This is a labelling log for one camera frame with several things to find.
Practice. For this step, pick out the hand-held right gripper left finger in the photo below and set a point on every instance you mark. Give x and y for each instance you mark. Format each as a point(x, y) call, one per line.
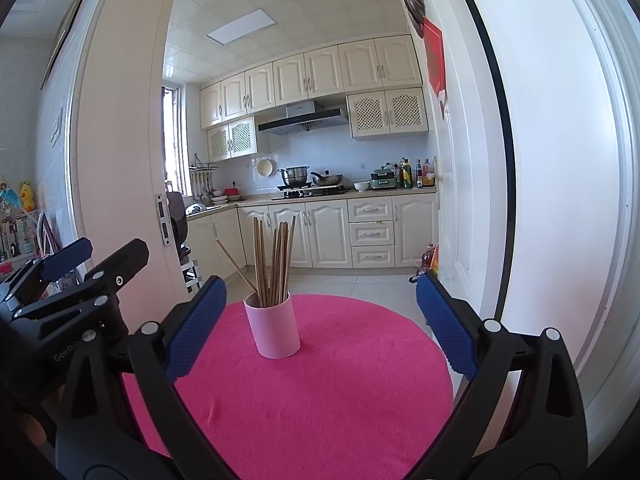
point(197, 330)

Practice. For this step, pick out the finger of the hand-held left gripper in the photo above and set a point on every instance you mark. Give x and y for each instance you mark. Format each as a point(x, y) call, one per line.
point(65, 256)
point(125, 262)

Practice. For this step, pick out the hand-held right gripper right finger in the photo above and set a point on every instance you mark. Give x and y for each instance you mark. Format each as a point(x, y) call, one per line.
point(447, 325)

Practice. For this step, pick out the pink cylindrical utensil holder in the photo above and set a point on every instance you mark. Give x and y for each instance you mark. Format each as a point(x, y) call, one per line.
point(272, 330)

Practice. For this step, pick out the bunch of wooden chopsticks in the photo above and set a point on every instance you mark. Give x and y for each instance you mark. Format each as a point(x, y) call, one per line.
point(274, 280)

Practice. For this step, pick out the dark triangular stand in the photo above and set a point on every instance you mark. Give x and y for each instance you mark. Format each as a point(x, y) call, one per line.
point(46, 232)

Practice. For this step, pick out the metal door lock plate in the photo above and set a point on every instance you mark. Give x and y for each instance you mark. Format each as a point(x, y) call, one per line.
point(164, 234)
point(160, 207)

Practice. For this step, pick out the row of books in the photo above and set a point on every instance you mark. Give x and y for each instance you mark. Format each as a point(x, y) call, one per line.
point(15, 235)

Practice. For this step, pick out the white step stool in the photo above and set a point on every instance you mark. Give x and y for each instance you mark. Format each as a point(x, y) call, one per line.
point(190, 272)

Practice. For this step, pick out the black chair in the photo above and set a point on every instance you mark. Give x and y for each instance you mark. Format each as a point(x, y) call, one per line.
point(177, 220)

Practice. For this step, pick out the yellow plush toy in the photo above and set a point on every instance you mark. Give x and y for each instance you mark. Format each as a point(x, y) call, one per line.
point(26, 195)

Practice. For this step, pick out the blue colourful toy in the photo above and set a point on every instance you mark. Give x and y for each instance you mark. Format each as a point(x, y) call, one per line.
point(7, 195)

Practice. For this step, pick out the steel basin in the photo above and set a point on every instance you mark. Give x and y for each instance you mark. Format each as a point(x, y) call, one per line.
point(197, 207)

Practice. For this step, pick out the cream kitchen drawer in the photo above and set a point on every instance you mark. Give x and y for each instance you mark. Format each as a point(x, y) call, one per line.
point(372, 256)
point(371, 232)
point(370, 209)

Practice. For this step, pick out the white door with lock plates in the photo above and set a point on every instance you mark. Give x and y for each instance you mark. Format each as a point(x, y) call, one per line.
point(120, 160)

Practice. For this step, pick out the stacked white bowls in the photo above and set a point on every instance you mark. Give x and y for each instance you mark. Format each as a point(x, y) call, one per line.
point(218, 195)

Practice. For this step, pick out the hanging utensil rack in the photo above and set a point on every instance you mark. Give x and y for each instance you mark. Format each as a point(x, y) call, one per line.
point(202, 170)

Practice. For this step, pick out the red pot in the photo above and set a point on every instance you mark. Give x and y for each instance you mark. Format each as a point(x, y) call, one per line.
point(231, 193)

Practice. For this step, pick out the kitchen window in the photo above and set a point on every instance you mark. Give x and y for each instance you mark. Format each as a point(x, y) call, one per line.
point(172, 140)

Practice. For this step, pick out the white door with red poster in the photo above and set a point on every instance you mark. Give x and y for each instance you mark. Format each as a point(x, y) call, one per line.
point(465, 185)

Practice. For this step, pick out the kitchen countertop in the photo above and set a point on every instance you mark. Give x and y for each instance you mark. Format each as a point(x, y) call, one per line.
point(260, 200)

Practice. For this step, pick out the magenta fuzzy table cover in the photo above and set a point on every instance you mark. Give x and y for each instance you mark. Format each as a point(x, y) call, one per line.
point(325, 410)

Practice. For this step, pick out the cream base cabinets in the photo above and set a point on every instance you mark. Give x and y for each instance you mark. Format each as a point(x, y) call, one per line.
point(325, 232)

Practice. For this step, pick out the dark sauce bottle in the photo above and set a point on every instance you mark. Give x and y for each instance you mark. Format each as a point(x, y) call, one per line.
point(419, 174)

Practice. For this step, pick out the green glass bottle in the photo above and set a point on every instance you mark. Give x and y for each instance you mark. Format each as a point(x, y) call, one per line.
point(406, 174)

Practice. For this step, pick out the green electric cooker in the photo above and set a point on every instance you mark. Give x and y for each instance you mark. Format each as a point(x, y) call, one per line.
point(384, 179)

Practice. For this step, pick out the cream lattice door cabinet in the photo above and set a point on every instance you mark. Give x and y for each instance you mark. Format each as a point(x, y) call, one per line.
point(387, 112)
point(232, 140)

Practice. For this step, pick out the white bowl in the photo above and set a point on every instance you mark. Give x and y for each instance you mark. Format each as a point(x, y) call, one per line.
point(361, 186)

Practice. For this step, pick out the gas stove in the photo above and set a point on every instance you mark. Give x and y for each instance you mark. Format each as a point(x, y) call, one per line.
point(312, 191)

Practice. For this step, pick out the steel stock pot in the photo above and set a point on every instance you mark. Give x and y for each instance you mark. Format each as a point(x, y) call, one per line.
point(295, 176)

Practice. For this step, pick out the dark wok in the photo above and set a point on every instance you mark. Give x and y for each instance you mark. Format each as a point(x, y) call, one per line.
point(328, 179)

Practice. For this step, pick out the steel range hood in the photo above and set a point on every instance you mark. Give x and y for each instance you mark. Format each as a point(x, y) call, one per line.
point(305, 120)

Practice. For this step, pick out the ceiling light panel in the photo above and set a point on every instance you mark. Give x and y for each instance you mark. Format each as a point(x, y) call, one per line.
point(240, 25)

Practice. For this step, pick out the red paper poster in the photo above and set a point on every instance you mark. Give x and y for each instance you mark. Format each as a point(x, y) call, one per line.
point(435, 55)

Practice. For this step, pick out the round pale wall plate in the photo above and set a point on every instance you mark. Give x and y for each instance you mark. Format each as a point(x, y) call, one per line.
point(264, 166)

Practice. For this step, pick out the framed wall picture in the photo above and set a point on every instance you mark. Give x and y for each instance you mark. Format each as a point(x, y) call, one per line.
point(65, 25)

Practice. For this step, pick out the cream upper wall cabinets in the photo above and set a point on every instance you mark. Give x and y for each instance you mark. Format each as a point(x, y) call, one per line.
point(310, 72)

